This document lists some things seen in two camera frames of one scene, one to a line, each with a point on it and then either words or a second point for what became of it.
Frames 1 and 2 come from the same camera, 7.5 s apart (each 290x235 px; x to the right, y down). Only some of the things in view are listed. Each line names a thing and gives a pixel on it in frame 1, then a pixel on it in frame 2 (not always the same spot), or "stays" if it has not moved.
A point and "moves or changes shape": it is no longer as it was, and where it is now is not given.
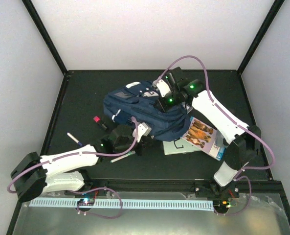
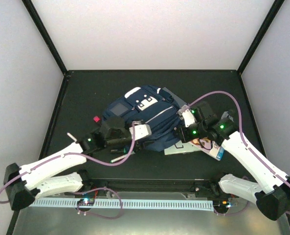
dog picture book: (201, 137) stays
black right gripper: (161, 104) to (181, 133)
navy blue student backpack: (138, 100) moves or changes shape
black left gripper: (147, 140) to (135, 143)
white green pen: (129, 153) stays
